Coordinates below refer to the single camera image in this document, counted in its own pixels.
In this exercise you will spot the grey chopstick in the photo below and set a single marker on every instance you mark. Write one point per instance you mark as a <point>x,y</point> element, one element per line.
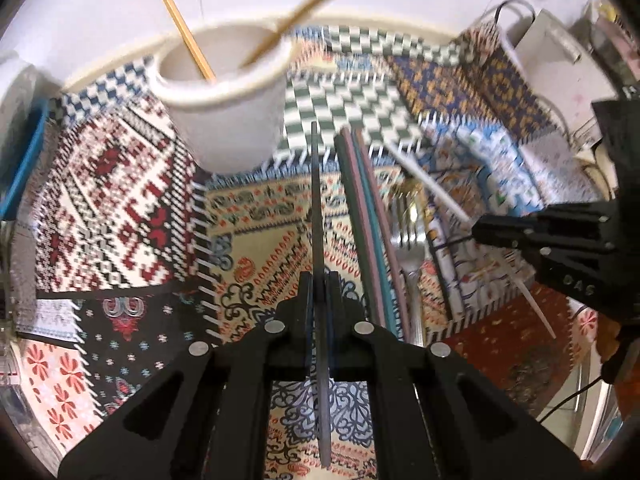
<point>318,210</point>

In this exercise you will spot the brown chopstick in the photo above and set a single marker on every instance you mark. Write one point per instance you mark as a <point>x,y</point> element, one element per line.
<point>381,230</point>

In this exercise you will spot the golden brown spoon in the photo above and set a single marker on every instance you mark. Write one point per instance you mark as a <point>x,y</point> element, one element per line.
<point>310,2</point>

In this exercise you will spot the patterned tablecloth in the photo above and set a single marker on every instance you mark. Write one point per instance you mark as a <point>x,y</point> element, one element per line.
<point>125,185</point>

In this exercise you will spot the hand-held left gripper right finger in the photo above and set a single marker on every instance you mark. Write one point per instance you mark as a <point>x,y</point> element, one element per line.
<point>336,320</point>

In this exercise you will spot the gold chopstick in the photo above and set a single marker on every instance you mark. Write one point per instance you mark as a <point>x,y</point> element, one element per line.
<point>180,25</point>

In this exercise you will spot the bundle of coloured sticks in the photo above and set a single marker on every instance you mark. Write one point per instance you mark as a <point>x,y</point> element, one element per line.
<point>364,220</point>

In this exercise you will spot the white box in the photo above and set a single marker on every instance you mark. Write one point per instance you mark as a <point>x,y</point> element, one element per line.
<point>550,55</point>

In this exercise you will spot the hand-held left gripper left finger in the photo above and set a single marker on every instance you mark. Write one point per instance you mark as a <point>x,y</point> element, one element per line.
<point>300,320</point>

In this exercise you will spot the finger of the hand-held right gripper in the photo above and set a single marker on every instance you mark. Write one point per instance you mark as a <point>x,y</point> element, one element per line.
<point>585,280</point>
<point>550,230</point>

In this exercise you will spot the teal chopstick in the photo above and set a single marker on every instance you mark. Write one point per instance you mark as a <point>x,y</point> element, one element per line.
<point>372,230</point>

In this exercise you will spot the white chopstick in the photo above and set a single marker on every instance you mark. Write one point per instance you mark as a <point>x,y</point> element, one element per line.
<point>435,190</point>

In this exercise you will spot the blue bowl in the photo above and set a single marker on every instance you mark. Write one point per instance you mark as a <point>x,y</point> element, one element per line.
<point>27,160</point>

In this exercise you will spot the silver fork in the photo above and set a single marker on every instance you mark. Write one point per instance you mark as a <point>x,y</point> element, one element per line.
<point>411,260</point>

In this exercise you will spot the white cup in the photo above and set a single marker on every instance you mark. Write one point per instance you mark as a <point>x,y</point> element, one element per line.
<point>225,125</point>

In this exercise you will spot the dark green chopstick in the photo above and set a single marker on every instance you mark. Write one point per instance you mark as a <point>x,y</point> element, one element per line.
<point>352,220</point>

